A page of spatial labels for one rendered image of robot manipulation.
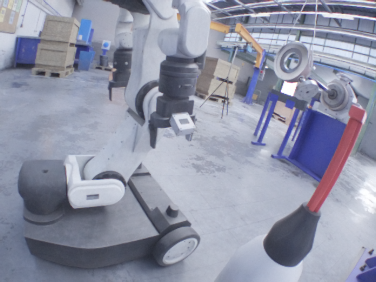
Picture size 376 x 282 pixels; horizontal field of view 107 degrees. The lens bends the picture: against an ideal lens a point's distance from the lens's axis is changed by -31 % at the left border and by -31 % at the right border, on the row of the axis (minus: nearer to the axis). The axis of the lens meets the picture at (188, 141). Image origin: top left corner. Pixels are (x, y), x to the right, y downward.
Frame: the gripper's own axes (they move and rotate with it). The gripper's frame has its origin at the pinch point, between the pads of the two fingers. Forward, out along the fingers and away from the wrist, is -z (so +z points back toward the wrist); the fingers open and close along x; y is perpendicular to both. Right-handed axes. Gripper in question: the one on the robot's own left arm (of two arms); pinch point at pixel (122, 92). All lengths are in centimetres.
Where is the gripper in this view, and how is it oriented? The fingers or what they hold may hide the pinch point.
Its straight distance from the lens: 90.3
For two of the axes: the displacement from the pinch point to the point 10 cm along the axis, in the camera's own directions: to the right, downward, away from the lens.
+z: 1.2, -8.9, -4.5
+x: 8.2, -1.7, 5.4
